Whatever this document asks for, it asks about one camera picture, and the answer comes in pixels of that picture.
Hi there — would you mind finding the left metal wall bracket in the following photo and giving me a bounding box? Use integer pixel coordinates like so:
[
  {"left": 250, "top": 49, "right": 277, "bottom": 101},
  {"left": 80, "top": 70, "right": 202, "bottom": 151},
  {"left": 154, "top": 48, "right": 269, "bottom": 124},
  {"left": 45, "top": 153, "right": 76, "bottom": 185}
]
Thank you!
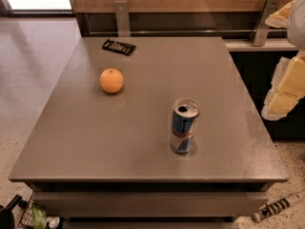
[{"left": 114, "top": 0, "right": 131, "bottom": 37}]

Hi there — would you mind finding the blue silver redbull can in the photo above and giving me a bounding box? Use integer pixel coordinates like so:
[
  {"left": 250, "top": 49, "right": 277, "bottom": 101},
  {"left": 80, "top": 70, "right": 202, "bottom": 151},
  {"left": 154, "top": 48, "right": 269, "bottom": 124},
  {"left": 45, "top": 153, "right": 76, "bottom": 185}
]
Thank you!
[{"left": 170, "top": 97, "right": 200, "bottom": 155}]

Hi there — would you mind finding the orange fruit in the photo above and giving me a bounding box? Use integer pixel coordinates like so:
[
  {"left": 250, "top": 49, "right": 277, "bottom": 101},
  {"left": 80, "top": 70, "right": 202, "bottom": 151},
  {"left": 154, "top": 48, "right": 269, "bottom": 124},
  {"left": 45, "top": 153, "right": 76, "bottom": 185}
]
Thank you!
[{"left": 100, "top": 69, "right": 124, "bottom": 94}]

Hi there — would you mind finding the right metal wall bracket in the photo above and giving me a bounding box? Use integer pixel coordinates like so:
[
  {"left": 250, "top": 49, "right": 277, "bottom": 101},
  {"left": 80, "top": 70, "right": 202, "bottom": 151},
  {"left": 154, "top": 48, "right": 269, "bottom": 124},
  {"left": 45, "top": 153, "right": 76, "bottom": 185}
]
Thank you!
[{"left": 252, "top": 0, "right": 283, "bottom": 48}]

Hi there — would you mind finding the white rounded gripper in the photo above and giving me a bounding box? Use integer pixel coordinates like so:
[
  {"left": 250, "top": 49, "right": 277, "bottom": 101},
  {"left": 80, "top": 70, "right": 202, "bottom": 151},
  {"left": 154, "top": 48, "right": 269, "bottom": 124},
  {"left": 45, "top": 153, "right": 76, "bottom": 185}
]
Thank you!
[{"left": 261, "top": 0, "right": 305, "bottom": 121}]

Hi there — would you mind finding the wire basket with items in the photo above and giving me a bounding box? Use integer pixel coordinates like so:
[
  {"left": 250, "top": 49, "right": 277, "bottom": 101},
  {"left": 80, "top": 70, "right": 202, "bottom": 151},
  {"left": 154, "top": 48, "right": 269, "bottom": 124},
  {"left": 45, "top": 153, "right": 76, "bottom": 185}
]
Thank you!
[{"left": 18, "top": 200, "right": 62, "bottom": 229}]

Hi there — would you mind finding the metal wall bracket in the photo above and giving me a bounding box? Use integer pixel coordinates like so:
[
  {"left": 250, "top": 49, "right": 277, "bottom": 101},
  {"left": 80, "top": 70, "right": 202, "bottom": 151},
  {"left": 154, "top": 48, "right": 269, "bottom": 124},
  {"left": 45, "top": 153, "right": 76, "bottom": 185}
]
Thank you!
[
  {"left": 114, "top": 0, "right": 131, "bottom": 37},
  {"left": 252, "top": 0, "right": 283, "bottom": 48}
]

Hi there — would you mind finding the black rxbar chocolate wrapper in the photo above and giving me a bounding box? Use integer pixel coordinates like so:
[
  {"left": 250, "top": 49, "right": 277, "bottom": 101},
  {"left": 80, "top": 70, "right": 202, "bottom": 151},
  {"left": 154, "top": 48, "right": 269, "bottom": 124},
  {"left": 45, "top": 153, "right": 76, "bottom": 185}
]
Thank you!
[{"left": 102, "top": 39, "right": 136, "bottom": 56}]

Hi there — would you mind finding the black object on floor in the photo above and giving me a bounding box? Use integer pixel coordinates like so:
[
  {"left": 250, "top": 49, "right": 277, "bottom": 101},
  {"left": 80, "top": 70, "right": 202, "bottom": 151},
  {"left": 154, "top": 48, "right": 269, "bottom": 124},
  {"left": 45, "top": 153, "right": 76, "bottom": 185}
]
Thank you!
[{"left": 0, "top": 195, "right": 22, "bottom": 229}]

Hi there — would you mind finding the black white striped tool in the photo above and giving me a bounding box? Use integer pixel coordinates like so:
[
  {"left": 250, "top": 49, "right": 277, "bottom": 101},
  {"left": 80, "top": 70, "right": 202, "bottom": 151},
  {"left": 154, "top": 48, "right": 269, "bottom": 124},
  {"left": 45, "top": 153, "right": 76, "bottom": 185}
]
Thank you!
[{"left": 253, "top": 193, "right": 304, "bottom": 223}]

